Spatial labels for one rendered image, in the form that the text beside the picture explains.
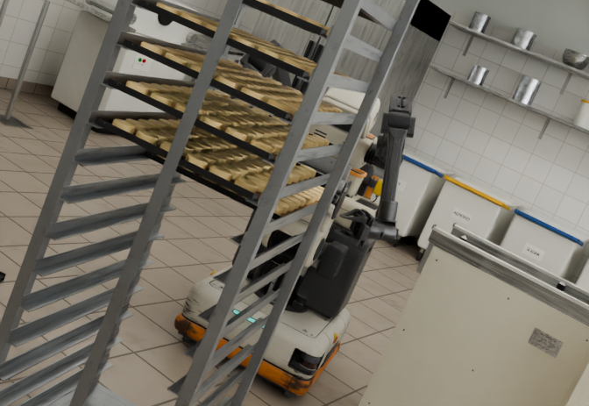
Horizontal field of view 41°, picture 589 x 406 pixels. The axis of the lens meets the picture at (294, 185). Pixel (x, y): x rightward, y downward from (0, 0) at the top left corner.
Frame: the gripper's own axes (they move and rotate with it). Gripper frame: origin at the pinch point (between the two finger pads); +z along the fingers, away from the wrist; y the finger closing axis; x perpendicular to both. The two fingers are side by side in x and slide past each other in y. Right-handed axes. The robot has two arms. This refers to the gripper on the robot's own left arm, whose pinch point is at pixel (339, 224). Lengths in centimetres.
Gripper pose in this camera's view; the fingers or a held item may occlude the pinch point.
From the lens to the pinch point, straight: 235.6
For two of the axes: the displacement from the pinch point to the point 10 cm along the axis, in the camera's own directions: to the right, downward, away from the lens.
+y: -3.5, 8.9, 2.9
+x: -4.1, -4.2, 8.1
